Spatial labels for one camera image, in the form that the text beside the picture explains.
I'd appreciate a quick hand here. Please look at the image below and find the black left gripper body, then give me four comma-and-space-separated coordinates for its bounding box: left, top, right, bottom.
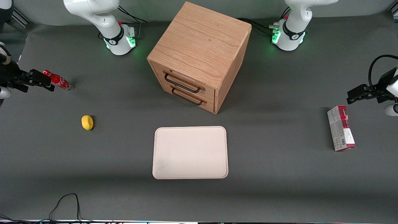
368, 68, 397, 104

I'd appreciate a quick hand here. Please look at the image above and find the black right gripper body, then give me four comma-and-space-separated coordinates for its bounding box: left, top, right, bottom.
0, 61, 32, 93

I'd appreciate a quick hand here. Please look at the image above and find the red coke bottle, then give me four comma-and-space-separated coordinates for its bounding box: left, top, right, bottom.
43, 70, 74, 92

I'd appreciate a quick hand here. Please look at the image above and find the beige plastic tray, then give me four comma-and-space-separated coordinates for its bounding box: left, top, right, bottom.
152, 126, 229, 180

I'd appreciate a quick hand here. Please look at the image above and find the grey and red carton box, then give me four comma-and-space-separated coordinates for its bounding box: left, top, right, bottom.
327, 105, 356, 152

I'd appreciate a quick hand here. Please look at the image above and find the yellow lemon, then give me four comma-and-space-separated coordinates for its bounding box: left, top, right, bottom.
81, 115, 94, 131

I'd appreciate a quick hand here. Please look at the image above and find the wooden drawer cabinet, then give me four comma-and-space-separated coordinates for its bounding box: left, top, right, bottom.
147, 2, 252, 114

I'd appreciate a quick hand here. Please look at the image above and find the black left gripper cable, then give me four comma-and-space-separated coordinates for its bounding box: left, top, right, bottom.
368, 54, 398, 89

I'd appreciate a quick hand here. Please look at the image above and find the black right base cable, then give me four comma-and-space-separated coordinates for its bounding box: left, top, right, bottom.
118, 6, 148, 38

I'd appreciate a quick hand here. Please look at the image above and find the black base cable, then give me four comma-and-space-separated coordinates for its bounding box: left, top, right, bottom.
118, 6, 148, 38
237, 7, 290, 35

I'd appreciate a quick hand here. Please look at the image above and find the black cable on table edge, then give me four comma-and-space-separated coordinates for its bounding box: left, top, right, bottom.
0, 193, 125, 224

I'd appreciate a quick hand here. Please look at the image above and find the black left base cable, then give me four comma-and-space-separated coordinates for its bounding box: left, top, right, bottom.
237, 7, 290, 35

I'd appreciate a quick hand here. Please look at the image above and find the black drawer handle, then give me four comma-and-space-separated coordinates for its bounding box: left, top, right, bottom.
171, 87, 203, 106
164, 72, 201, 93

